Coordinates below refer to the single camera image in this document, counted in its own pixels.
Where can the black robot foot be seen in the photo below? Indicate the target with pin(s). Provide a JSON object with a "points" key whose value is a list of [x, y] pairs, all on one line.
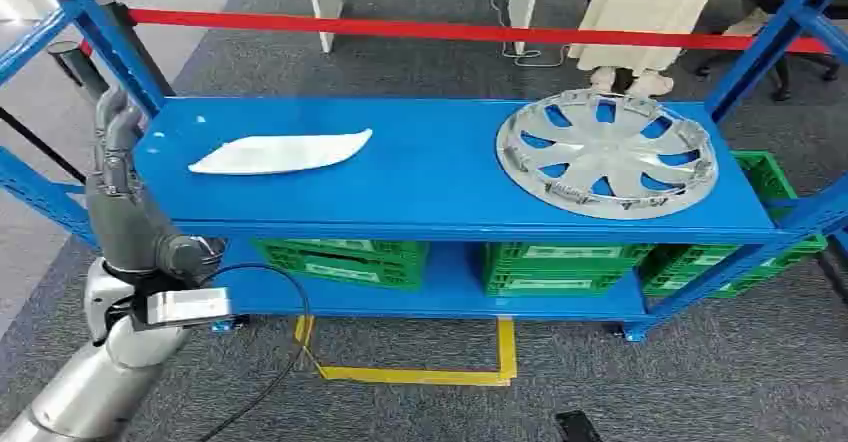
{"points": [[578, 428]]}

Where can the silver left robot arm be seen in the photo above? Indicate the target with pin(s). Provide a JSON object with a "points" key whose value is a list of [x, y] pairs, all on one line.
{"points": [[99, 379]]}

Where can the white table frame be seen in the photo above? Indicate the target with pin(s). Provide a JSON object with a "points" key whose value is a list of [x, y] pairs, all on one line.
{"points": [[324, 2]]}

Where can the person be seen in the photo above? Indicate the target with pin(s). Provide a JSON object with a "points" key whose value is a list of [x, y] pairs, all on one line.
{"points": [[649, 15]]}

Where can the black stanchion post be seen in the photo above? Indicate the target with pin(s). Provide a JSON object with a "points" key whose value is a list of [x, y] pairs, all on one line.
{"points": [[83, 68], [142, 55]]}

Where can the red barrier belt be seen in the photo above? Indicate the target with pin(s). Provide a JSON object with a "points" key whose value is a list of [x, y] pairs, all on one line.
{"points": [[397, 29]]}

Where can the green plastic crate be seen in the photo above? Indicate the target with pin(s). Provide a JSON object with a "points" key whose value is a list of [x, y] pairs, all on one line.
{"points": [[762, 174], [344, 263], [556, 270]]}

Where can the blue metal shelf rack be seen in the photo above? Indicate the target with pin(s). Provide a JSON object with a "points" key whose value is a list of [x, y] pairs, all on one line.
{"points": [[430, 180]]}

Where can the silver wheel hubcap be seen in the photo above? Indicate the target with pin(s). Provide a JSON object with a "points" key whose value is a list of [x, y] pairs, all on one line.
{"points": [[606, 134]]}

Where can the white plastic lamp cover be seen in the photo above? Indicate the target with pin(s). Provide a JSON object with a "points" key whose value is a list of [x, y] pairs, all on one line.
{"points": [[278, 153]]}

